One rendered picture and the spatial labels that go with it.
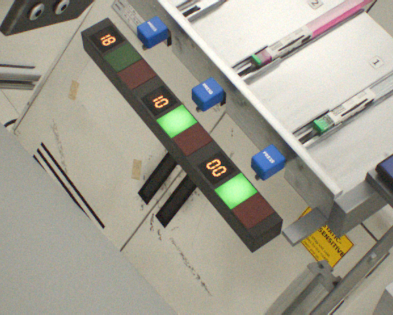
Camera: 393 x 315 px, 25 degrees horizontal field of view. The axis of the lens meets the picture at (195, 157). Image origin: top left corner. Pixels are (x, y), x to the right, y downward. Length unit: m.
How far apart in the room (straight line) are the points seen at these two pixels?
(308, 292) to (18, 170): 0.35
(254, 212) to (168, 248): 0.54
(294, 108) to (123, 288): 0.31
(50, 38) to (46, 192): 1.72
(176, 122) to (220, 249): 0.45
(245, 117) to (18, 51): 1.46
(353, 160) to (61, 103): 0.77
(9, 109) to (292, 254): 1.01
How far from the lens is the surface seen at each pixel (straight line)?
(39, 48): 2.48
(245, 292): 1.39
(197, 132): 0.98
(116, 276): 0.82
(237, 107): 1.01
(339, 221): 0.95
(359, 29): 1.07
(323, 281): 0.97
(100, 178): 1.56
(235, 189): 0.95
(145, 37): 1.04
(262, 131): 0.98
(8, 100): 2.18
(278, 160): 0.94
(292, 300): 0.99
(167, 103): 1.01
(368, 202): 0.95
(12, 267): 0.76
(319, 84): 1.02
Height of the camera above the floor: 1.07
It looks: 26 degrees down
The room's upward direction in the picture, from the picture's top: 37 degrees clockwise
